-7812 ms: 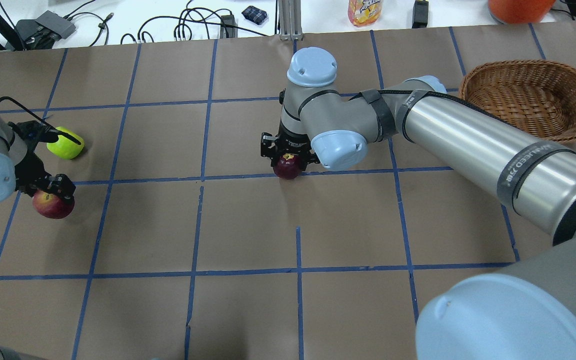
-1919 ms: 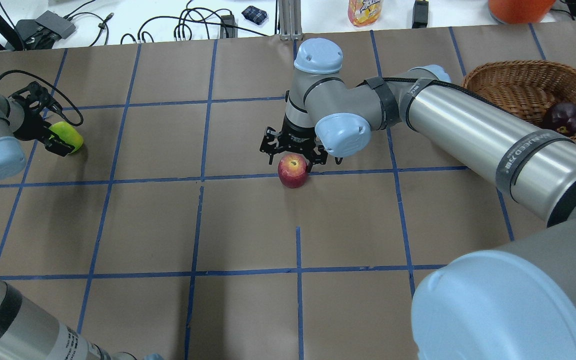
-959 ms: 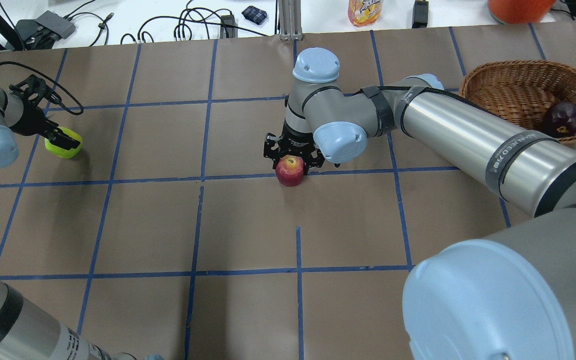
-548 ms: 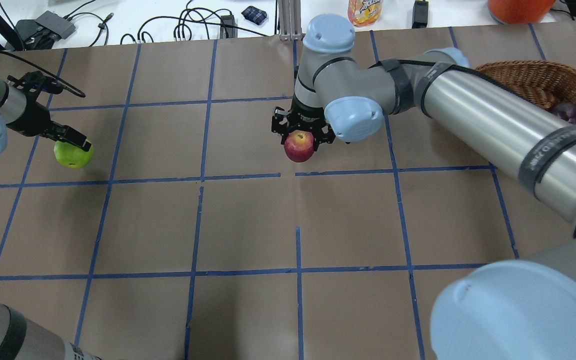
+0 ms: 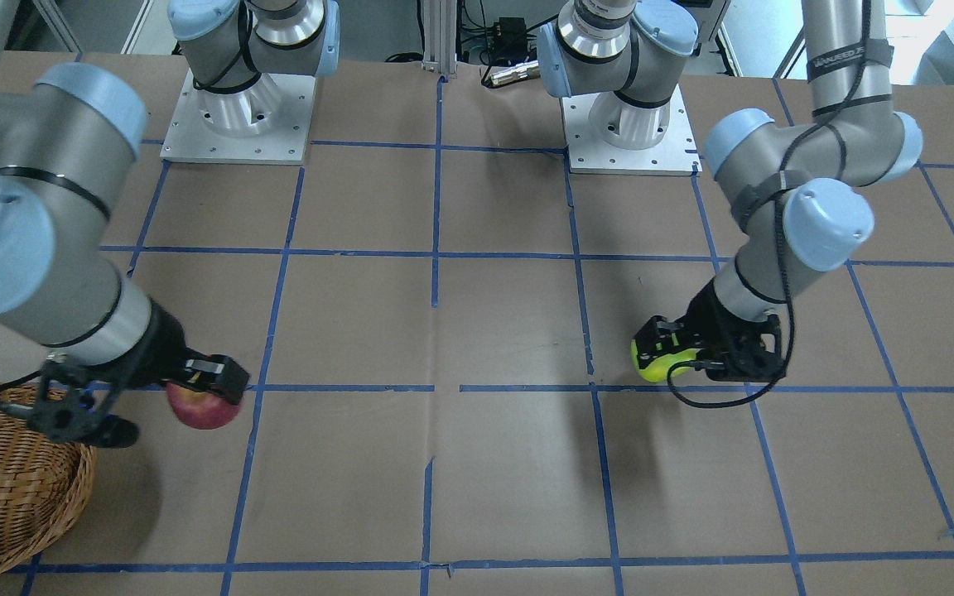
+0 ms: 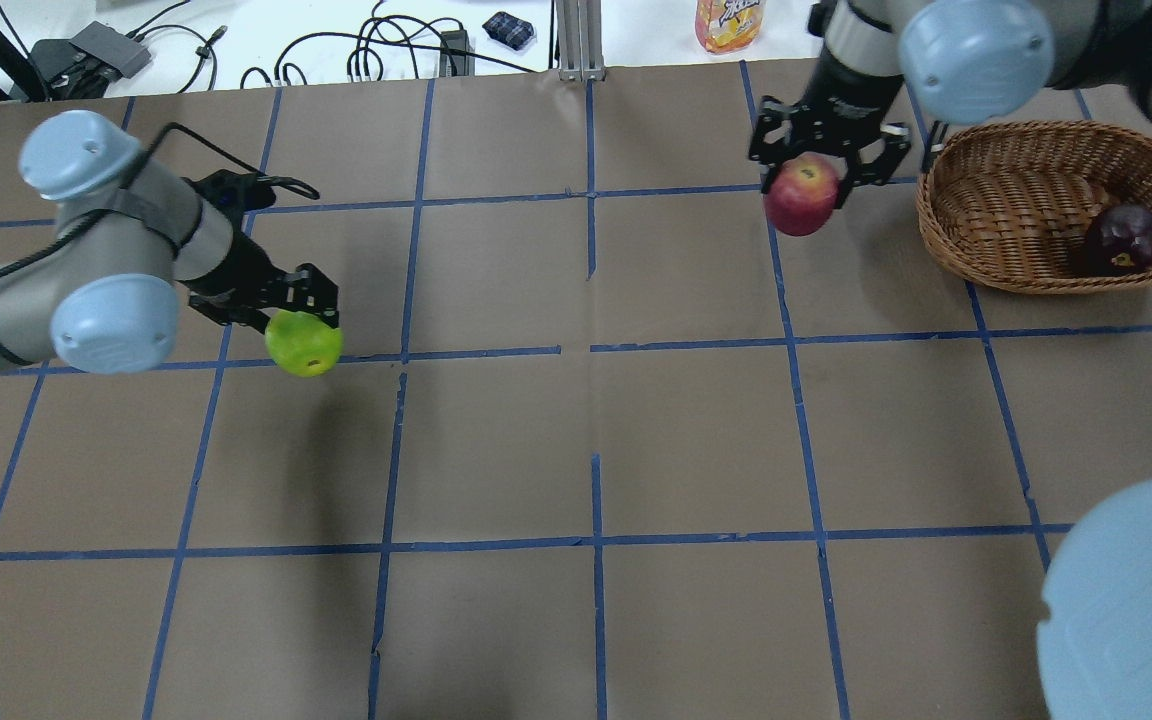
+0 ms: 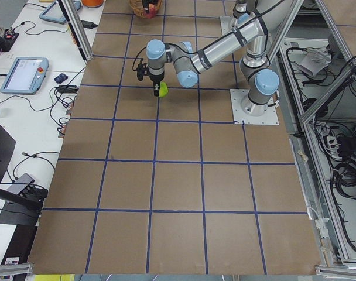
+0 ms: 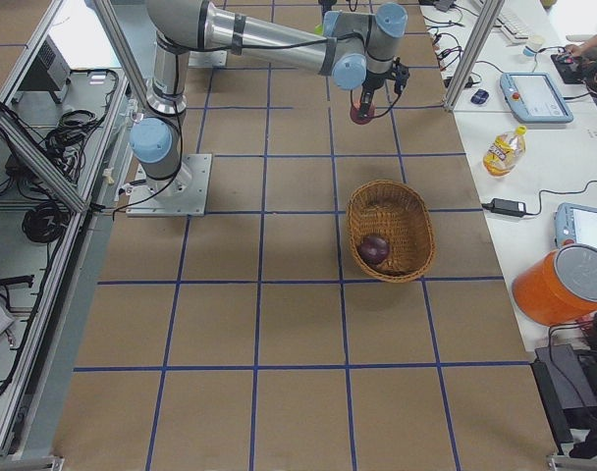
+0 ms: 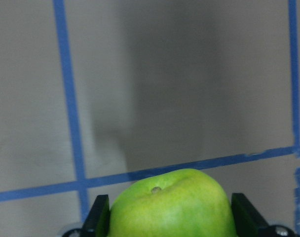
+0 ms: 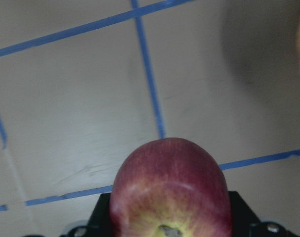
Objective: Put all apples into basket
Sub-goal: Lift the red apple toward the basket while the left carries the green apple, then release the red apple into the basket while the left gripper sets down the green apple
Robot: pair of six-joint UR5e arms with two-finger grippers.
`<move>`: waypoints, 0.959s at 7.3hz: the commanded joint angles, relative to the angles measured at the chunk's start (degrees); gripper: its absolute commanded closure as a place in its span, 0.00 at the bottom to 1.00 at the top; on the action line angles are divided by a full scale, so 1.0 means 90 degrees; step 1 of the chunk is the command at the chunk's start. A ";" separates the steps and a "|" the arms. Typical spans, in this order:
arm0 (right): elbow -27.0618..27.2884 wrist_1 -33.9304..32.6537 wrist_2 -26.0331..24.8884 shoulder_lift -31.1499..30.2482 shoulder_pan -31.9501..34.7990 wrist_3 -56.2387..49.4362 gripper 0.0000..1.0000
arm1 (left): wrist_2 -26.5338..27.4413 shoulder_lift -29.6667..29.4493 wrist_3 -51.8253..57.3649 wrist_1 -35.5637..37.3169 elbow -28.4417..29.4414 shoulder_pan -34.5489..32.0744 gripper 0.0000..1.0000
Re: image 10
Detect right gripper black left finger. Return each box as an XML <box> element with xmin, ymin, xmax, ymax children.
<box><xmin>87</xmin><ymin>193</ymin><xmax>113</xmax><ymax>237</ymax></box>

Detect red apple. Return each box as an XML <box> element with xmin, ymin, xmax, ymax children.
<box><xmin>109</xmin><ymin>138</ymin><xmax>233</xmax><ymax>237</ymax></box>

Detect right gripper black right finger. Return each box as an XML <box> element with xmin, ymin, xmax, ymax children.
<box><xmin>228</xmin><ymin>191</ymin><xmax>261</xmax><ymax>237</ymax></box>

